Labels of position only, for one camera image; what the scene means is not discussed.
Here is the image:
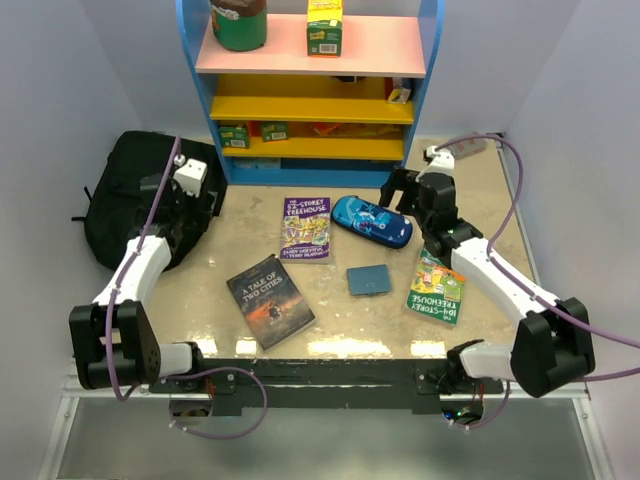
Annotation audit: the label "blue shark pencil case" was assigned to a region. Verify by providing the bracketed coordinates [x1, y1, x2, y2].
[331, 195, 413, 249]

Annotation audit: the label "orange yellow snack packets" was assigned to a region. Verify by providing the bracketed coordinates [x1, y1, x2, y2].
[309, 122, 402, 138]

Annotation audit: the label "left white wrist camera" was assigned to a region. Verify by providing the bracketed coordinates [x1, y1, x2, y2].
[173, 159, 207, 198]

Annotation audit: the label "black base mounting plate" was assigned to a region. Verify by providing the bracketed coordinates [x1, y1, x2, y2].
[150, 359, 503, 416]

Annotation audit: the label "right small green box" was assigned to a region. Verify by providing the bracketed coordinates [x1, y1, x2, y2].
[260, 121, 290, 142]

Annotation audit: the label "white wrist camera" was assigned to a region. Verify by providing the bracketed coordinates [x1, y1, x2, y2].
[173, 159, 207, 198]
[423, 145, 455, 173]

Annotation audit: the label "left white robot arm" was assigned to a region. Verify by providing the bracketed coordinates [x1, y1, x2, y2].
[69, 174, 227, 393]

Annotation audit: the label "left small green box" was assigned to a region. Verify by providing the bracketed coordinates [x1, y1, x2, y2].
[218, 123, 250, 149]

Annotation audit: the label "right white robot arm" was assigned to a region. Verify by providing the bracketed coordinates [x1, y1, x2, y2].
[379, 167, 596, 398]

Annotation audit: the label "purple 52-storey treehouse book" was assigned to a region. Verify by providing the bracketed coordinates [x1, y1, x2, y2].
[278, 197, 331, 264]

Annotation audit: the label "yellow green carton box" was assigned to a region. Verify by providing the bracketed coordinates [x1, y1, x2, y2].
[306, 0, 344, 57]

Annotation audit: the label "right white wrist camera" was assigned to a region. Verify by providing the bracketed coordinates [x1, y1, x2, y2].
[423, 145, 455, 173]

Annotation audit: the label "green 104-storey treehouse book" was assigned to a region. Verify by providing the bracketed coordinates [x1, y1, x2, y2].
[406, 248, 466, 327]

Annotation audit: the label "small green box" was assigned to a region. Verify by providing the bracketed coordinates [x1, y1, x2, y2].
[218, 123, 250, 149]
[260, 121, 290, 142]

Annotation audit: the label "dark tale two cities book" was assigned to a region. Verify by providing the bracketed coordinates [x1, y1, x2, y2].
[226, 255, 316, 351]

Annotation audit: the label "black backpack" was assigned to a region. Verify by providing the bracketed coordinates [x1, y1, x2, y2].
[79, 130, 227, 270]

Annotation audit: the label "grey red packet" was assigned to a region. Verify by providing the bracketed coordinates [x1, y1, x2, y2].
[446, 135, 488, 160]

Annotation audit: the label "green cylindrical canister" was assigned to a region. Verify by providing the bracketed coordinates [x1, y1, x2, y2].
[210, 0, 267, 52]

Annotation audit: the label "blue shelf unit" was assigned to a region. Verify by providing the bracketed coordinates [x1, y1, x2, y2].
[175, 1, 445, 188]

